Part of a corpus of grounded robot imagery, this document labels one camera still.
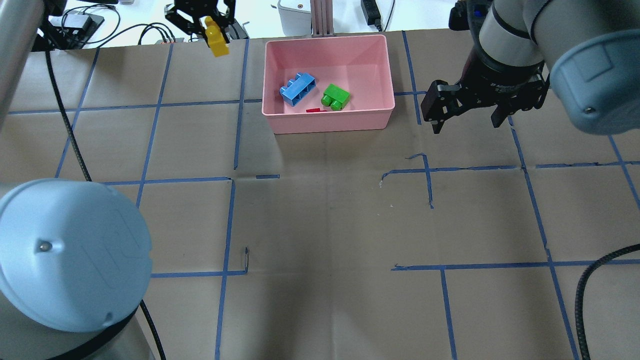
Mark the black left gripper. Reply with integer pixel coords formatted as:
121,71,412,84
165,0,236,43

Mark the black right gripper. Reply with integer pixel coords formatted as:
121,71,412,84
420,70,550,135

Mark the blue toy block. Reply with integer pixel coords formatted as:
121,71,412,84
279,72,317,107

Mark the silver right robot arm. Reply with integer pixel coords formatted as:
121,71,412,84
262,0,639,135

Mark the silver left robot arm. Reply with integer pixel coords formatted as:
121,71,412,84
1,151,166,360

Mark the white device box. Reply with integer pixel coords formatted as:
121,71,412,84
276,0,312,37

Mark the pink plastic box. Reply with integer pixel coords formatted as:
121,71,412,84
262,34,395,135

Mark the yellow toy block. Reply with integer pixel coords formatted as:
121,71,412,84
205,16,230,57

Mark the green toy block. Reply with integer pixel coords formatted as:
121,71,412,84
320,83,351,111

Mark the black power strip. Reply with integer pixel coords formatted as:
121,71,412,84
359,0,382,28

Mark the aluminium frame post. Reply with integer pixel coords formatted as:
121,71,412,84
310,0,335,38

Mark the black adapter with cables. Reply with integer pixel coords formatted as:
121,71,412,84
46,2,122,50

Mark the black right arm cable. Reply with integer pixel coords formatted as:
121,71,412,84
575,243,640,360

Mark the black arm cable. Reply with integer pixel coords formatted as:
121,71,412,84
575,243,640,360
44,45,168,360

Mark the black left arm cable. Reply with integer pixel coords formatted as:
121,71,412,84
44,45,168,360

